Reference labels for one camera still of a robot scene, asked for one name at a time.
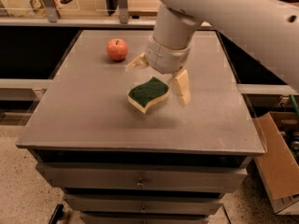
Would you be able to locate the green and yellow sponge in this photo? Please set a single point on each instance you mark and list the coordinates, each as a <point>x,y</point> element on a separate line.
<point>148,94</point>

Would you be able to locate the cardboard box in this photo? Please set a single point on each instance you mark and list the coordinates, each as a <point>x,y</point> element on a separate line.
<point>277,167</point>

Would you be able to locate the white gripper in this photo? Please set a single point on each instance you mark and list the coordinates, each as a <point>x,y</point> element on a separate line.
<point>165,58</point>

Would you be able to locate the red apple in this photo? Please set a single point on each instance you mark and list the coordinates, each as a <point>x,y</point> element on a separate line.
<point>117,49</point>

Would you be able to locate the grey drawer cabinet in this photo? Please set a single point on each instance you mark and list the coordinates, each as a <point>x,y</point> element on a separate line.
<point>171,164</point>

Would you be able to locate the colourful bag behind glass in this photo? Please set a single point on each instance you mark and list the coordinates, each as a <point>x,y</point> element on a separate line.
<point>30,9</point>

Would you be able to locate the metal railing frame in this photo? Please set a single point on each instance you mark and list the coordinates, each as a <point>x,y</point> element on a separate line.
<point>94,13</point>

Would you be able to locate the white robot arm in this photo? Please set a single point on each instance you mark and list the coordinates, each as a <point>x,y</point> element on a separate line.
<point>266,29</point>

